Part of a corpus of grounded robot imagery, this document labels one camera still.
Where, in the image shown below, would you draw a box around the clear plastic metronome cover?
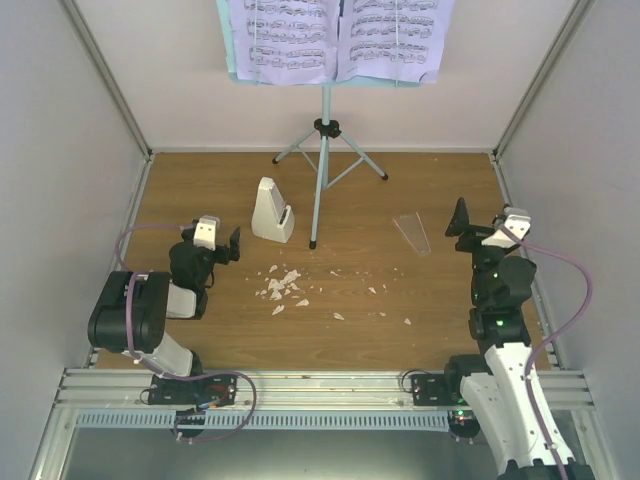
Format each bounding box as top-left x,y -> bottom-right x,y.
393,212 -> 431,256

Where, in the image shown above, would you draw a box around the white metronome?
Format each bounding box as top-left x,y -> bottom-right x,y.
251,177 -> 295,243

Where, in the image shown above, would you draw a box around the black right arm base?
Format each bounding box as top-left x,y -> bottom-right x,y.
399,369 -> 464,407

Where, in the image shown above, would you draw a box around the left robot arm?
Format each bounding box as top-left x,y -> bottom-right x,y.
87,216 -> 241,404

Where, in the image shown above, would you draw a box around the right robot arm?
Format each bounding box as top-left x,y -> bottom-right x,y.
442,198 -> 595,479

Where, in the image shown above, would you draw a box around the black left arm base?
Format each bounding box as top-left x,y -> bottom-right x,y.
139,374 -> 237,408

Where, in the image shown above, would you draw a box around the white debris pile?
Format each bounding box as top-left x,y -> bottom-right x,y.
239,260 -> 419,328

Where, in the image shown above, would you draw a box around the light blue music stand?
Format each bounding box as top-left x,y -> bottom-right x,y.
216,0 -> 435,250

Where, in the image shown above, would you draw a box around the white sheet music pages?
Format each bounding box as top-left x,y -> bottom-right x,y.
217,0 -> 457,87

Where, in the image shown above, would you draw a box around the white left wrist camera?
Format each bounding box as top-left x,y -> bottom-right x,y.
193,215 -> 220,251

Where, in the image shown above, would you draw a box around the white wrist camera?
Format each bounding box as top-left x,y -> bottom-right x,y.
481,206 -> 531,249
193,215 -> 220,251

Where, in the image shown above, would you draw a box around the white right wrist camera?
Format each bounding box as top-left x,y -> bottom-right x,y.
481,206 -> 531,249

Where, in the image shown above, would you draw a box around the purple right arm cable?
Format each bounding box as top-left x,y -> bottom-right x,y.
504,223 -> 596,480

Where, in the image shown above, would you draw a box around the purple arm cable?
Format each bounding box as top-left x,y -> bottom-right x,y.
504,223 -> 596,480
115,224 -> 259,446

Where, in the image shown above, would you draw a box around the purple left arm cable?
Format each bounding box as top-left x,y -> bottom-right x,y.
115,224 -> 259,446

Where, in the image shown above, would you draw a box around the aluminium front rail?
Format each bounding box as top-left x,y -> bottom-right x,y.
54,369 -> 593,411

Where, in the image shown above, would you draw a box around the slotted grey cable duct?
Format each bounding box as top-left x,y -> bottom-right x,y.
76,409 -> 449,432

